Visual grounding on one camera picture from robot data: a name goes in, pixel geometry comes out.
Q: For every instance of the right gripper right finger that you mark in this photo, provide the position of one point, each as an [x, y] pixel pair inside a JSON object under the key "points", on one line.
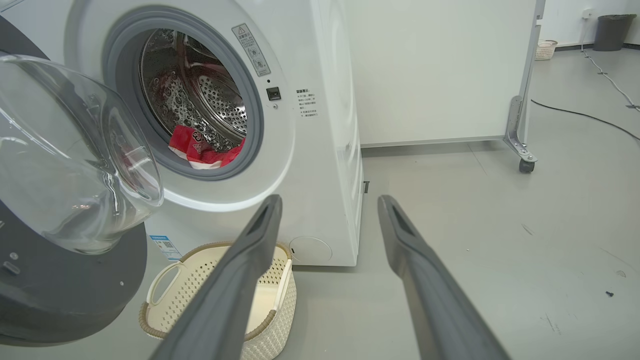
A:
{"points": [[430, 290]]}

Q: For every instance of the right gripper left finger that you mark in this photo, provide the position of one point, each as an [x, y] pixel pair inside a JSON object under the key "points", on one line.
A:
{"points": [[235, 290]]}

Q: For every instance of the red printed basketball jersey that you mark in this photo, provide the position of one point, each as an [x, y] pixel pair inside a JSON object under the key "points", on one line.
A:
{"points": [[190, 147]]}

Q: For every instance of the black round washer door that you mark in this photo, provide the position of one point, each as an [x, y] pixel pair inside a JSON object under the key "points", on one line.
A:
{"points": [[60, 290]]}

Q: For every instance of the cream perforated laundry basket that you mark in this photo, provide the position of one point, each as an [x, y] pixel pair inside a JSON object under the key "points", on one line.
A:
{"points": [[180, 295]]}

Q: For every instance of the white front-load washing machine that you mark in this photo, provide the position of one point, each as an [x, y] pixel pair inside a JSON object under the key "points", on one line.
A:
{"points": [[320, 175]]}

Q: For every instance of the small cream background basket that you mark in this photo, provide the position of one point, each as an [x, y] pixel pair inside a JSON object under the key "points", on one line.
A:
{"points": [[546, 50]]}

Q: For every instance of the blue energy label sticker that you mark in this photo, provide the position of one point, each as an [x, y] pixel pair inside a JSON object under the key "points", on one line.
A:
{"points": [[165, 247]]}

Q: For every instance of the black caster wheel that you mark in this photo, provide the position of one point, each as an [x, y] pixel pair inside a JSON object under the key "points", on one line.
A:
{"points": [[526, 166]]}

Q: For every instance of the black text sticker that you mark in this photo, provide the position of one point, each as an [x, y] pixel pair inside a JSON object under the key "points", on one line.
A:
{"points": [[307, 103]]}

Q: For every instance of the white partition panel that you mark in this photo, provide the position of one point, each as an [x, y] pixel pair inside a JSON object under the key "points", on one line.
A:
{"points": [[430, 70]]}

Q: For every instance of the grey warning sticker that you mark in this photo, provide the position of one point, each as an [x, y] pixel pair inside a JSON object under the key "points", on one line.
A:
{"points": [[251, 50]]}

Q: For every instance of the dark grey trash bin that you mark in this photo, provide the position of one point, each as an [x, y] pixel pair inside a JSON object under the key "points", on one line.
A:
{"points": [[614, 32]]}

